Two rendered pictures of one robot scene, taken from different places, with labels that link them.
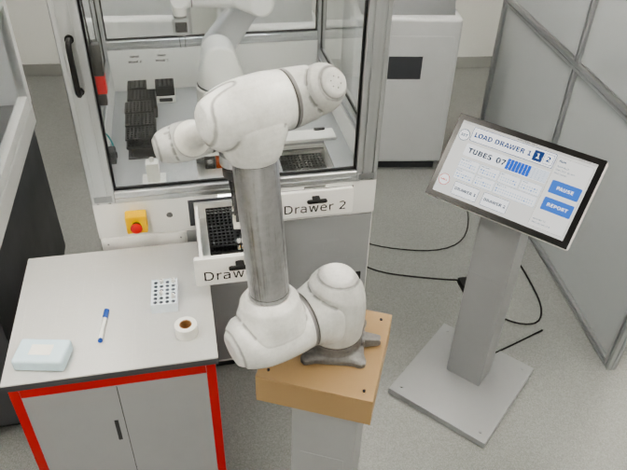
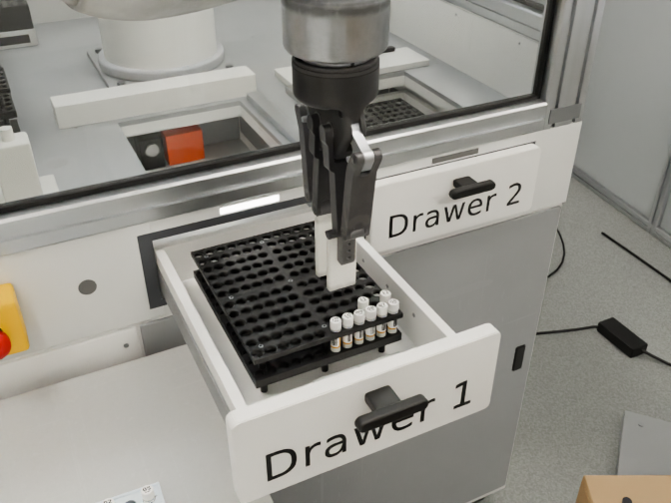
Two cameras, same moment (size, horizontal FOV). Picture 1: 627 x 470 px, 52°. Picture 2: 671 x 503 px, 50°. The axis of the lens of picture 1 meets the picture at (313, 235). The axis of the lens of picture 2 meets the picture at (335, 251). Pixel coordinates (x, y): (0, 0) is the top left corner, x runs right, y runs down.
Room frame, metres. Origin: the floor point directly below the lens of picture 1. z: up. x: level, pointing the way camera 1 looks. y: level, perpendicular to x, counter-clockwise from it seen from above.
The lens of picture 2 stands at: (1.11, 0.39, 1.41)
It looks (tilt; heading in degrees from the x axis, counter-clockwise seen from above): 34 degrees down; 346
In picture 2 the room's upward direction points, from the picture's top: straight up
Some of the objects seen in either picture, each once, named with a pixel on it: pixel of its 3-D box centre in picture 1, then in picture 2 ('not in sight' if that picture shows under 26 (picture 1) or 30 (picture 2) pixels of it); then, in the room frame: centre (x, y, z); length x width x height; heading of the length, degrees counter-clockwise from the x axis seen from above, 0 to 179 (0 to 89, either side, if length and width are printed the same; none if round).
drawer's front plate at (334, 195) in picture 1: (314, 202); (454, 197); (1.98, 0.00, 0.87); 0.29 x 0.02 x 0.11; 103
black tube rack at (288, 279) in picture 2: (233, 231); (291, 301); (1.80, 0.28, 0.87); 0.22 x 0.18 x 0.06; 13
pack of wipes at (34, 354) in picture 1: (42, 354); not in sight; (1.28, 0.79, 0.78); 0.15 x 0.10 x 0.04; 91
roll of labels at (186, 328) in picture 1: (186, 328); not in sight; (1.41, 0.39, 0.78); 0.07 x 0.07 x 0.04
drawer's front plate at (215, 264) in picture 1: (239, 267); (370, 409); (1.60, 0.24, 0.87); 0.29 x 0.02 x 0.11; 103
